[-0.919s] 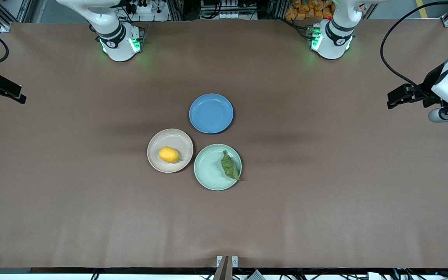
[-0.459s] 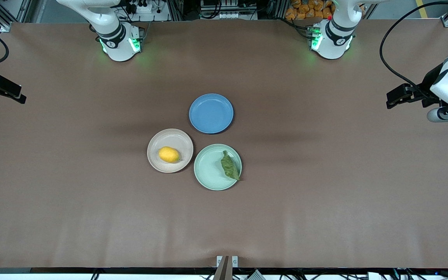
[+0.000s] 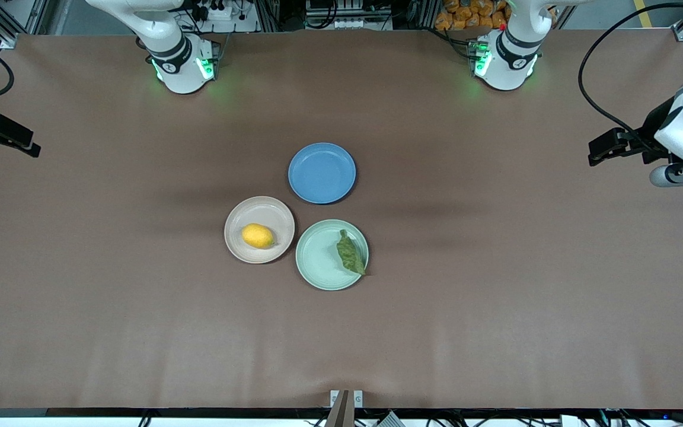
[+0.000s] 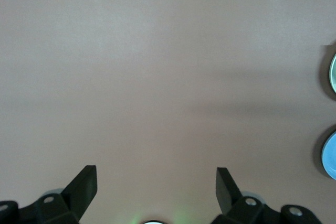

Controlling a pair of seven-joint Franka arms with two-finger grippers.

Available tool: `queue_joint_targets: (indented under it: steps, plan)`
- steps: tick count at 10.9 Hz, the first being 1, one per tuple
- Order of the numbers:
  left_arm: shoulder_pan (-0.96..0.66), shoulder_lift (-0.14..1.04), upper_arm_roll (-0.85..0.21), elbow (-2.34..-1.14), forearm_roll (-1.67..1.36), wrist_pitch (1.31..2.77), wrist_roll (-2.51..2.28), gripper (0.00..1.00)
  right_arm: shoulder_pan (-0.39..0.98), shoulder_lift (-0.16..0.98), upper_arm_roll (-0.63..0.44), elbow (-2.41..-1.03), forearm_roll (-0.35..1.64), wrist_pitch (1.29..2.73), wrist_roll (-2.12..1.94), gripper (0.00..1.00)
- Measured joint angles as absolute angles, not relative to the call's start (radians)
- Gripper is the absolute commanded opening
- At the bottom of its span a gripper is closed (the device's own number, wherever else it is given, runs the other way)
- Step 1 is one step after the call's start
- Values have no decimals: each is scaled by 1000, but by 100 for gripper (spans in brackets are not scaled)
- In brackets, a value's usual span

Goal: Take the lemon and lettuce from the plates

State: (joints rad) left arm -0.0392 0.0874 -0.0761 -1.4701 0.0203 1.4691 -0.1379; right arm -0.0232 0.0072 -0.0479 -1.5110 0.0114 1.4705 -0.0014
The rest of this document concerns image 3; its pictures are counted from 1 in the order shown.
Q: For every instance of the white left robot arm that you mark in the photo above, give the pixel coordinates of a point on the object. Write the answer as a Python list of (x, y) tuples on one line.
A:
[(510, 59)]

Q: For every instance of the white ribbed box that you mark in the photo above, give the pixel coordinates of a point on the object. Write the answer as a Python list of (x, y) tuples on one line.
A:
[(390, 420)]

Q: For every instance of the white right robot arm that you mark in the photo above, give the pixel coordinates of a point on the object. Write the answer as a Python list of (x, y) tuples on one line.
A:
[(181, 65)]

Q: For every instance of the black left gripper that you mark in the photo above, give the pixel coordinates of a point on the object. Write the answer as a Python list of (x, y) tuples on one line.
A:
[(651, 133)]

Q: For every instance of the yellow lemon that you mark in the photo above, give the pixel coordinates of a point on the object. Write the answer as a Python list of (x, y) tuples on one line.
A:
[(257, 236)]

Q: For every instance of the pale green round plate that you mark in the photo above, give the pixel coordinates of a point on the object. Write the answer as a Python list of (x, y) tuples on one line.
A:
[(318, 258)]

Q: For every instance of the white electronics rack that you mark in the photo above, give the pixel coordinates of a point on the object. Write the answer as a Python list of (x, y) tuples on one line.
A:
[(347, 15)]

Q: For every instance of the beige round plate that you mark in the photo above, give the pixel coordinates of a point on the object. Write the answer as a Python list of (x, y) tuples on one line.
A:
[(258, 210)]

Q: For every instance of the white power strip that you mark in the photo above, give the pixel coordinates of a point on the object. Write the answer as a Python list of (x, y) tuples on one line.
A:
[(229, 21)]

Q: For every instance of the orange snack packets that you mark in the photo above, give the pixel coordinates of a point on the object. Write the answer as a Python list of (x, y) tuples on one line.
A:
[(466, 15)]

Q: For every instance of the white metal bracket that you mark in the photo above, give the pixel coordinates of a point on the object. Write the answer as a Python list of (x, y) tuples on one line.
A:
[(358, 398)]

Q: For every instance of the green lettuce leaf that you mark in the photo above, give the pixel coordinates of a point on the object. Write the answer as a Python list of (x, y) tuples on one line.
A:
[(349, 254)]

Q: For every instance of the blue round plate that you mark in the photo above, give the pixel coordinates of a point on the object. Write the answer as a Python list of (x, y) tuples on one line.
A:
[(322, 173)]

